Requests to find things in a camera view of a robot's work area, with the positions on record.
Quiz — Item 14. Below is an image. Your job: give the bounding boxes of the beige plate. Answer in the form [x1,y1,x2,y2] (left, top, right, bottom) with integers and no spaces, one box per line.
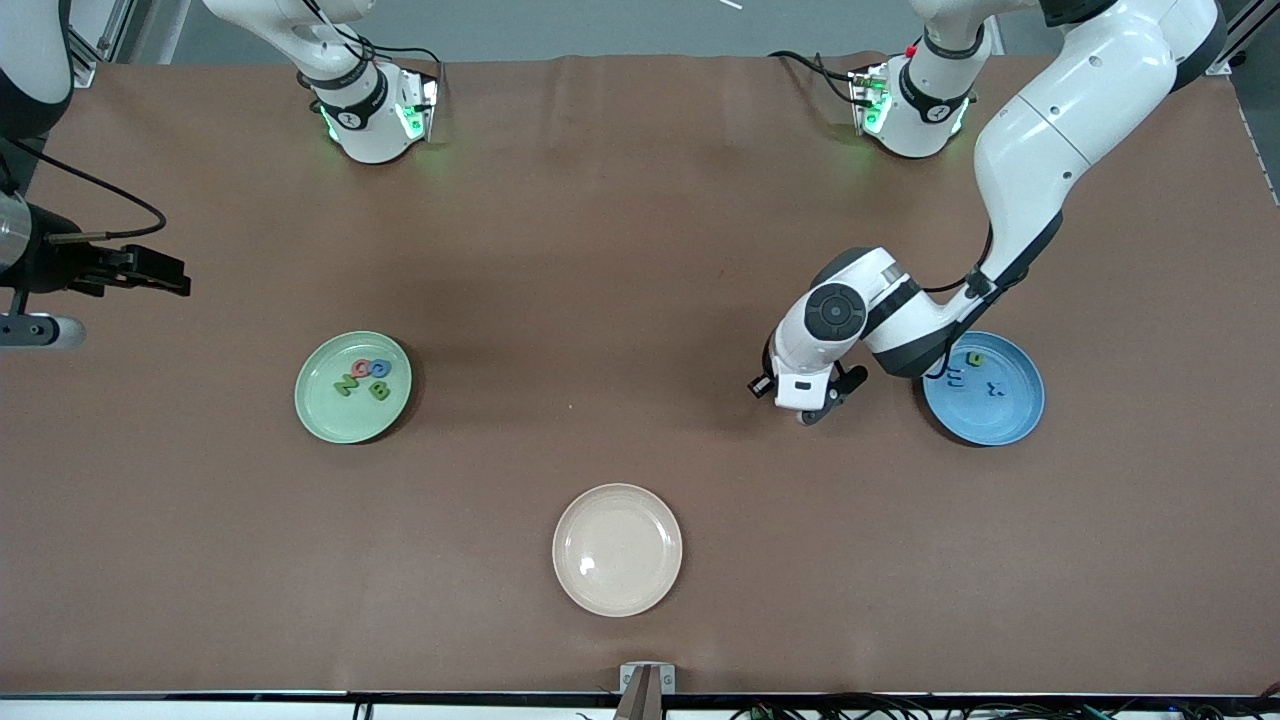
[552,483,684,618]

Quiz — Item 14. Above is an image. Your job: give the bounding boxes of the blue plate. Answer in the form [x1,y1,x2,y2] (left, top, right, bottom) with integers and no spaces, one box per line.
[922,331,1046,447]

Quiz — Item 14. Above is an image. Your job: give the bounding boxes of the green plate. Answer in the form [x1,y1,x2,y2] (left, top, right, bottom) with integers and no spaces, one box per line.
[294,331,413,445]

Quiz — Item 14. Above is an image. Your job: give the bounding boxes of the brown table mat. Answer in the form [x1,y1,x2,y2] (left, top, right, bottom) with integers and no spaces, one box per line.
[0,52,1280,697]

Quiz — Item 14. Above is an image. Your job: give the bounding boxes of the aluminium extrusion frame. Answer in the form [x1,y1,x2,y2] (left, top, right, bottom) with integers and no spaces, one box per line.
[60,0,136,89]
[1205,0,1280,77]

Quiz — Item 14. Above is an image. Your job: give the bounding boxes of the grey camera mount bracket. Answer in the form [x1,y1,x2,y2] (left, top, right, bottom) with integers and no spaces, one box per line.
[615,662,678,720]

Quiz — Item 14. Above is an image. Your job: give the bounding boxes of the black left arm base cable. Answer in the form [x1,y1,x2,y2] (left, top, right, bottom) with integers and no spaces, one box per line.
[768,50,863,106]

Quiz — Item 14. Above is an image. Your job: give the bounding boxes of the black arm base cable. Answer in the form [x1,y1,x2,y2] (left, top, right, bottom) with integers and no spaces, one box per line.
[335,35,444,71]
[768,50,863,106]

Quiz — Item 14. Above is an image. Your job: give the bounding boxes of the black right arm base cable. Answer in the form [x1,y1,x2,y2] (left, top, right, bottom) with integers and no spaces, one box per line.
[335,35,444,71]

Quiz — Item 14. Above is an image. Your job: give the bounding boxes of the tangled black cables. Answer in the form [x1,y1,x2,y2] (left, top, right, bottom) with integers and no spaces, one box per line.
[730,690,1280,720]

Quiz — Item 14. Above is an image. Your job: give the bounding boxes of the white table rail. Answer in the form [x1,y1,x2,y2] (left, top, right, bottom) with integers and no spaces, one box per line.
[0,697,621,720]

